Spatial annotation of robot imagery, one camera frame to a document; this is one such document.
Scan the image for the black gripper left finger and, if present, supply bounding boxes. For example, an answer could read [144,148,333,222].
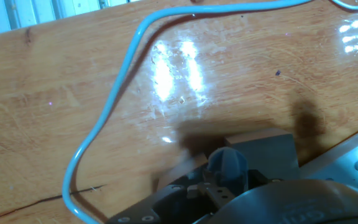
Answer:
[106,172,239,224]

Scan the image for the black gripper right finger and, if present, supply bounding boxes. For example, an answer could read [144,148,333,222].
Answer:
[247,169,285,188]

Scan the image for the white power plug with cord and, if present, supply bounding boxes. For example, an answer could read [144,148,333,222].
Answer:
[61,0,315,224]

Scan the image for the white power strip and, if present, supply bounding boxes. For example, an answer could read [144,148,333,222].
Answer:
[299,121,358,203]

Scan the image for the wooden cube block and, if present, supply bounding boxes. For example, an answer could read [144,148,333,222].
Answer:
[224,127,301,182]
[155,152,209,191]

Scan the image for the glossy orange wooden board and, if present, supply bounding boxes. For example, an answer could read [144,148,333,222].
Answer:
[0,0,358,224]

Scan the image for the white power strip cord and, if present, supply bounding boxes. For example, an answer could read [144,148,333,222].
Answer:
[331,0,358,11]

